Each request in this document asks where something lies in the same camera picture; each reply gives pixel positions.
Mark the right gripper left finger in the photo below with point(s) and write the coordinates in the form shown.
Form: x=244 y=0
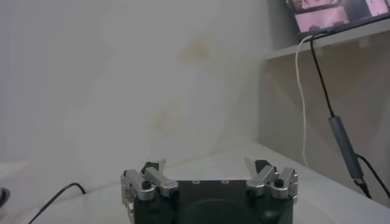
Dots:
x=155 y=182

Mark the white side table with sticker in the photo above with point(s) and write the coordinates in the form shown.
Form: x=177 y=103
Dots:
x=350 y=34

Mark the laptop with pink screen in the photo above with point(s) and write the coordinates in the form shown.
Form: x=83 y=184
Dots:
x=335 y=12

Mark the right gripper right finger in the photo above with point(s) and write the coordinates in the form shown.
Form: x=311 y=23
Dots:
x=265 y=179

